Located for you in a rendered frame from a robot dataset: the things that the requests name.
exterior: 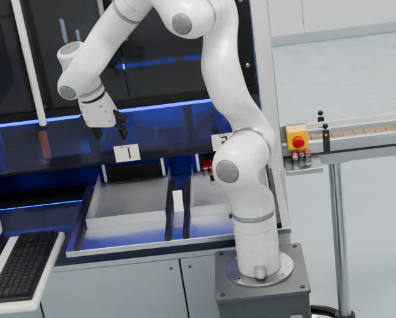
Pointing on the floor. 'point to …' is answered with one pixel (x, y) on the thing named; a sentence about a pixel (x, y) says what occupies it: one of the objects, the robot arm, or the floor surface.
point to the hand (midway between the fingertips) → (111, 135)
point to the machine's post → (268, 85)
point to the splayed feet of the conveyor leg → (326, 312)
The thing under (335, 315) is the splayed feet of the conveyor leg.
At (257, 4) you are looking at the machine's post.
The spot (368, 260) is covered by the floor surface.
